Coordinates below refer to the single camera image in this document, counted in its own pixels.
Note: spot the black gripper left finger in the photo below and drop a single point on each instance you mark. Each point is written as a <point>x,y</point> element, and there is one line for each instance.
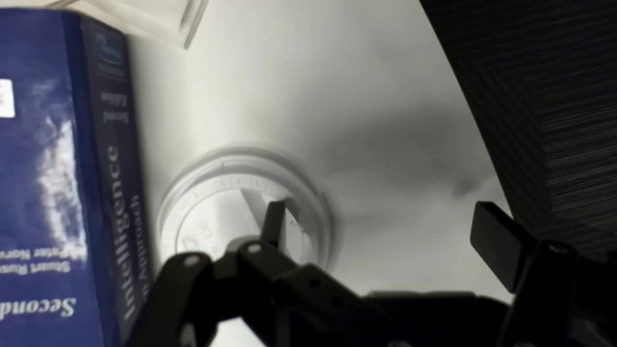
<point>264,255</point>

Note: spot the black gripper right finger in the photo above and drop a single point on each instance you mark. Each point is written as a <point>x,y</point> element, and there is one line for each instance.
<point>539,274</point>

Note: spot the white plastic cup lid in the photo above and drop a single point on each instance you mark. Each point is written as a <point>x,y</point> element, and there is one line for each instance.
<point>227,193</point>

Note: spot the blue hardcover book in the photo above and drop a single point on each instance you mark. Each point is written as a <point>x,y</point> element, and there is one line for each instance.
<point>77,260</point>

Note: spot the clear plastic food container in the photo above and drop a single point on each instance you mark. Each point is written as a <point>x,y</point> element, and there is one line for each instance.
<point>175,21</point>

